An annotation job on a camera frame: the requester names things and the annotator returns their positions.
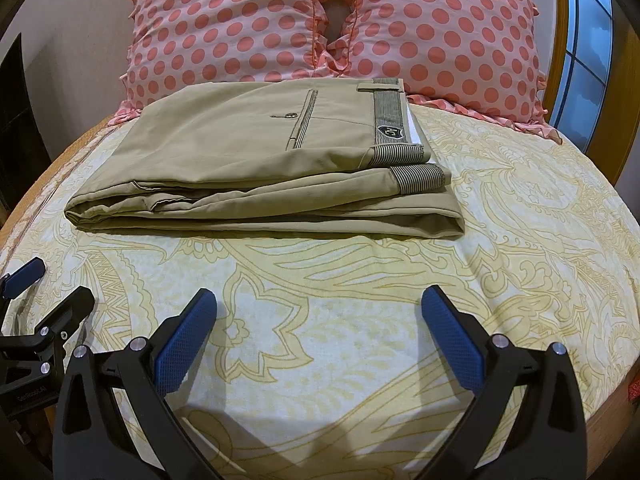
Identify dark furniture panel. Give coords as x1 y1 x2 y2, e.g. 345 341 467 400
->
0 32 54 211

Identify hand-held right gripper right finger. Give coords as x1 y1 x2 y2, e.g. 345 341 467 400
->
421 284 589 480

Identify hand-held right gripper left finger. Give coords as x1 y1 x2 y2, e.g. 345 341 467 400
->
52 288 225 480

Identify khaki pants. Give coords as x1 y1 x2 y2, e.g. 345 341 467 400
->
65 77 466 240

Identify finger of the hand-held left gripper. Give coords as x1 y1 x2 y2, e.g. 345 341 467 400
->
0 286 96 373
0 257 46 302

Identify wooden bed frame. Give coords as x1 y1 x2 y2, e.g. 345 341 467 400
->
584 377 640 480

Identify yellow patterned bed sheet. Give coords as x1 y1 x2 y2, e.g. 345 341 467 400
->
0 102 640 480

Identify wooden framed window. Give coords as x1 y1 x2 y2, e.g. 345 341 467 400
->
542 0 640 188

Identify pink polka dot pillow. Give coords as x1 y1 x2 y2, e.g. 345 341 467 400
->
106 0 353 128
314 0 564 144

